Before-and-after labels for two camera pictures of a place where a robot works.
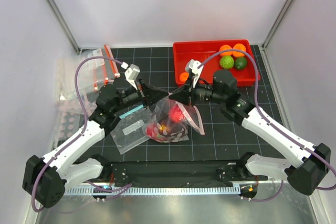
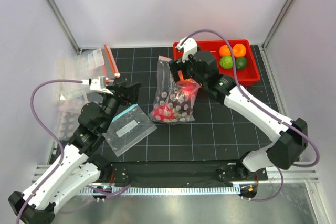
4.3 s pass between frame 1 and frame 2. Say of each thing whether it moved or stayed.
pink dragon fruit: moved
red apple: moved
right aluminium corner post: stayed
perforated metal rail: stayed
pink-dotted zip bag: moved
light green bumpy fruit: stayed
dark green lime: stayed
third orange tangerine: stayed
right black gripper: moved
